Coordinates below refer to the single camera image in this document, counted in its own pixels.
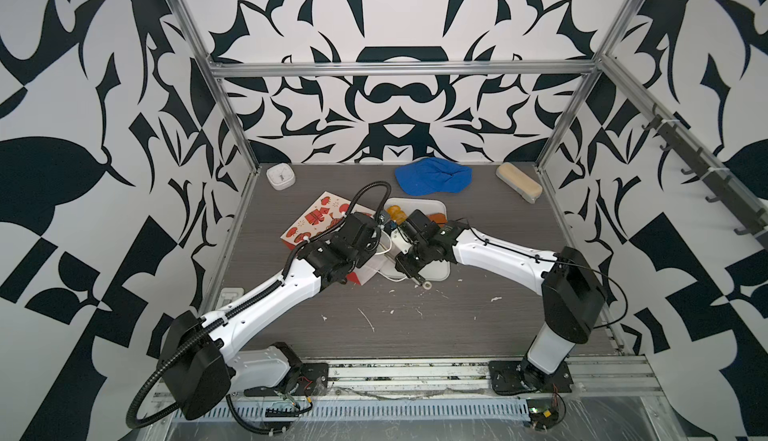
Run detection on black corrugated cable conduit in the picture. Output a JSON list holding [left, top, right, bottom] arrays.
[[125, 314, 229, 430]]

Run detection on white slotted cable duct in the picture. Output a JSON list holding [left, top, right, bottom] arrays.
[[192, 398, 530, 422]]

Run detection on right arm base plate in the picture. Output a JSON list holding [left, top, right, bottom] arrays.
[[488, 360, 572, 396]]

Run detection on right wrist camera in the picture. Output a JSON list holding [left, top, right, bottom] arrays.
[[390, 228, 412, 253]]

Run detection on green circuit board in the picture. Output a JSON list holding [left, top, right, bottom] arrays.
[[527, 398, 561, 431]]

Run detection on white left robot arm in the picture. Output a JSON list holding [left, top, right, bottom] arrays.
[[157, 212, 385, 419]]

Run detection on black wall hook rail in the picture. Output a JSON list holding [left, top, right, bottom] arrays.
[[640, 104, 767, 250]]

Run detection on white square analog clock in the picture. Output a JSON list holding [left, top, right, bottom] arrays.
[[266, 163, 296, 191]]

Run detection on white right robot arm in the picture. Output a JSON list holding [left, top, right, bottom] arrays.
[[395, 211, 606, 378]]

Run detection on white red paper bag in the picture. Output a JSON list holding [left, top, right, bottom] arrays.
[[280, 191, 391, 285]]

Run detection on blue cloth cap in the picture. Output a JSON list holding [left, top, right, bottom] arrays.
[[394, 158, 472, 196]]

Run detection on yellow fake croissant bread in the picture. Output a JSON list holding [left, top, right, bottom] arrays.
[[386, 205, 407, 225]]

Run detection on white plastic tray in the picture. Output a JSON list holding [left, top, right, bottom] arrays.
[[379, 198, 450, 282]]

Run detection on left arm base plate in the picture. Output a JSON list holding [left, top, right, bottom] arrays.
[[244, 362, 329, 397]]

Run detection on beige sponge block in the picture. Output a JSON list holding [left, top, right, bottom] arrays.
[[495, 163, 543, 204]]

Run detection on orange fake baguette bread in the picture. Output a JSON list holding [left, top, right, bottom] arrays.
[[428, 213, 447, 226]]

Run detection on metal white-tipped tongs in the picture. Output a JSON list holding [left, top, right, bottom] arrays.
[[414, 277, 432, 290]]

